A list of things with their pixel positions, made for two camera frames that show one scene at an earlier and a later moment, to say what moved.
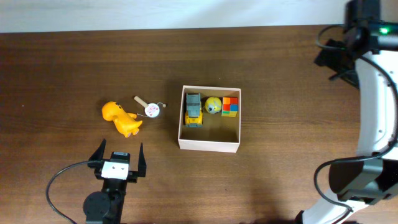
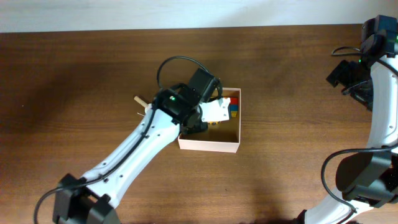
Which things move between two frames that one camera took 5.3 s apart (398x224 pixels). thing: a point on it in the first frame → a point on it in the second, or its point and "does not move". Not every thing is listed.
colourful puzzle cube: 230,106 does not move
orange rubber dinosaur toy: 125,122 → 214,123
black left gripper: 97,158 → 198,124
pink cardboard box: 218,133 does not move
